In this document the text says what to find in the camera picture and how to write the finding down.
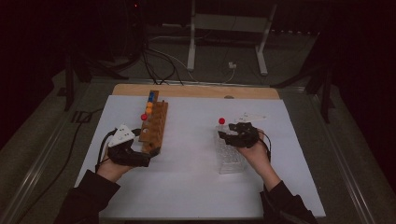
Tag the red cap test tube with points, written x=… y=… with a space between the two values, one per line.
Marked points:
x=221 y=120
x=144 y=117

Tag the blue cap test tube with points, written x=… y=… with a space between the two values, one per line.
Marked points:
x=152 y=94
x=151 y=99

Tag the clear acrylic test tube rack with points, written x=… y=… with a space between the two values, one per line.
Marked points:
x=229 y=158

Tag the wooden test tube rack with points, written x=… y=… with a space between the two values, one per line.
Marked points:
x=157 y=124

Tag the white metal stand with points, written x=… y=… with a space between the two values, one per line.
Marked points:
x=191 y=46

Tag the person's left hand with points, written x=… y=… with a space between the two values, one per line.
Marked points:
x=113 y=170

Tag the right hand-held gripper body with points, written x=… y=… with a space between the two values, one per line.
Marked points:
x=247 y=135

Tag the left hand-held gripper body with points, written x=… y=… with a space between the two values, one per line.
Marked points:
x=123 y=137

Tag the black floor bracket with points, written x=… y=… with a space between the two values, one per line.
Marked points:
x=74 y=117

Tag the person's right hand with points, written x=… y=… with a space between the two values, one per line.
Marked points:
x=257 y=157

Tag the black tripod stand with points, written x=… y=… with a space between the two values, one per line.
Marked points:
x=326 y=99
x=69 y=87

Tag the white plug adapter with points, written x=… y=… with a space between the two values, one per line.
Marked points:
x=232 y=65

